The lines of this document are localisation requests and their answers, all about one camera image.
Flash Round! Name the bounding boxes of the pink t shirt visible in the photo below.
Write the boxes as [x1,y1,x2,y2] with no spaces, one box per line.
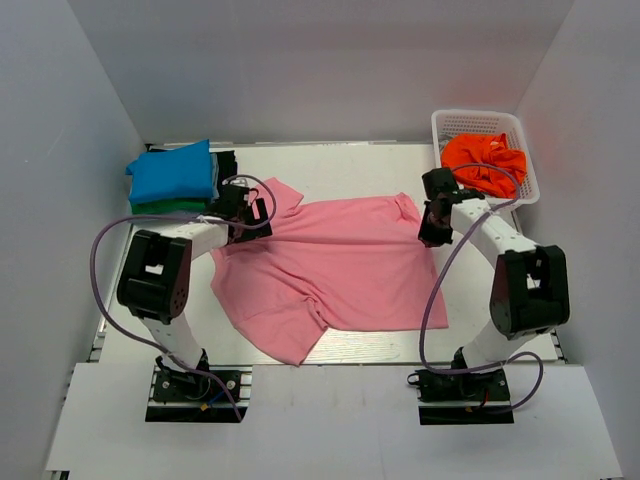
[211,178,448,366]

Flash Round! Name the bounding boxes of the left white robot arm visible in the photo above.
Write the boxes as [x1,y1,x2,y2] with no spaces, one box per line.
[116,175,272,399]

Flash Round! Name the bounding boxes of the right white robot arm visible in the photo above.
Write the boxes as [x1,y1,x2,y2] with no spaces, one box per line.
[418,168,570,399]

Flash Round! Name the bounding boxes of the light blue folded t shirt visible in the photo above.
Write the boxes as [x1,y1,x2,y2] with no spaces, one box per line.
[125,144,218,215]

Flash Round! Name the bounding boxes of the black folded t shirt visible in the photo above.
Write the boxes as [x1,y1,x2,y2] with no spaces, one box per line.
[216,150,238,189]

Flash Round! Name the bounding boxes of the grey t shirt in basket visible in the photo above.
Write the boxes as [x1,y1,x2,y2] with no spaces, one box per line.
[438,134,453,154]

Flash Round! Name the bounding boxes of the green folded t shirt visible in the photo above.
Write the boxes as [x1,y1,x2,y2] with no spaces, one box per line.
[130,198,211,215]

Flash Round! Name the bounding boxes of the orange t shirt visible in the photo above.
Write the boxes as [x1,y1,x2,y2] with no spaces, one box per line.
[440,134,527,199]

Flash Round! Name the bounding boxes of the white plastic basket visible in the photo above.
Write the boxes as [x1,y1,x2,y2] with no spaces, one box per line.
[431,109,539,210]

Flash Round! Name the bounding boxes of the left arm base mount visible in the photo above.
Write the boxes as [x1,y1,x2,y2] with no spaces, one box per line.
[145,356,252,424]

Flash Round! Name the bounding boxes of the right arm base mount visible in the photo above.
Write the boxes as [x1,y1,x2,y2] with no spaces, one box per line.
[407,369,514,426]

